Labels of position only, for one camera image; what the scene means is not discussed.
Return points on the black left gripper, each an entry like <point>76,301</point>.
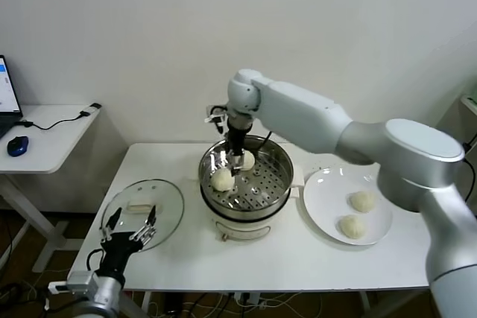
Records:
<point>117,251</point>

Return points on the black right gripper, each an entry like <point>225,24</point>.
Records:
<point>237,141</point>

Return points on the white steamed baozi bun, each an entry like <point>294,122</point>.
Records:
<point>221,181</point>
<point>249,161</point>
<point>351,227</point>
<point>363,202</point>

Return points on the round glass pot lid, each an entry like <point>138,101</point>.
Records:
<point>167,199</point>

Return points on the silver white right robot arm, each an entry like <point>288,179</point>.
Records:
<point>298,105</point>

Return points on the steel perforated steamer basket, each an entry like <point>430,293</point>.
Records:
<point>272,184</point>

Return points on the white electric cooker pot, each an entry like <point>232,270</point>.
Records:
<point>242,228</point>

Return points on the round white plate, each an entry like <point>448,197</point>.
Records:
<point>320,199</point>

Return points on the white side desk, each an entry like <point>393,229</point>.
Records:
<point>56,146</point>

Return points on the white power strip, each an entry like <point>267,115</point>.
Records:
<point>244,297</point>

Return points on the blue computer mouse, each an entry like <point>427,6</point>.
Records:
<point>17,145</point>

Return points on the black open laptop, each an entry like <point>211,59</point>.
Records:
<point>5,87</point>

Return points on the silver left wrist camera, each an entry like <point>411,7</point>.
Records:
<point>80,280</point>

